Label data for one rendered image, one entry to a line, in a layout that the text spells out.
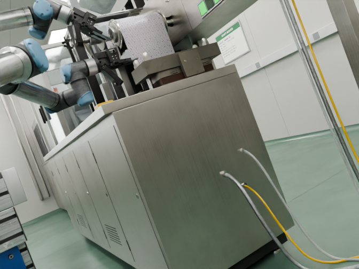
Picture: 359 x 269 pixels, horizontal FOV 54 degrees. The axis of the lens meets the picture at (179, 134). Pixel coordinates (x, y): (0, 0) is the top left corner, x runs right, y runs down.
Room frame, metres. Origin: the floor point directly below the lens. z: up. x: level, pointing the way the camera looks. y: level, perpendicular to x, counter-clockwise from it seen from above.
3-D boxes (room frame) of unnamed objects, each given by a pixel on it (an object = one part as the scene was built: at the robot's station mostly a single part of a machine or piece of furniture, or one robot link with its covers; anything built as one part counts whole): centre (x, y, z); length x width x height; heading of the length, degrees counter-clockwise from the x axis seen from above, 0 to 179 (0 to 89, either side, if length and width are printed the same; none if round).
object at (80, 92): (1.57, 0.35, 1.01); 0.11 x 0.08 x 0.11; 79
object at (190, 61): (1.58, -0.16, 0.96); 0.10 x 0.03 x 0.11; 117
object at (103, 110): (2.60, 0.51, 0.88); 2.52 x 0.66 x 0.04; 27
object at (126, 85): (1.75, 0.17, 1.05); 0.06 x 0.05 x 0.31; 117
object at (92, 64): (1.60, 0.27, 1.11); 0.08 x 0.05 x 0.08; 27
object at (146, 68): (1.65, -0.11, 1.00); 0.40 x 0.16 x 0.06; 117
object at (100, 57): (1.63, 0.19, 1.12); 0.12 x 0.08 x 0.09; 117
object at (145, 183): (2.60, 0.50, 0.43); 2.52 x 0.64 x 0.86; 27
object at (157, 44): (1.74, -0.02, 1.11); 0.23 x 0.01 x 0.18; 117
